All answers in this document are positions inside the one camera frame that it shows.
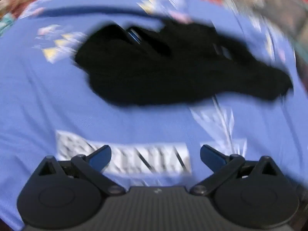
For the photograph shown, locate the blue patterned bedsheet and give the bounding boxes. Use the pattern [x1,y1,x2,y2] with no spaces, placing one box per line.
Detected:
[1,0,307,230]

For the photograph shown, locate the black pants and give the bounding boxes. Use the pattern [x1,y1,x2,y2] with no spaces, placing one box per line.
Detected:
[74,20,293,106]

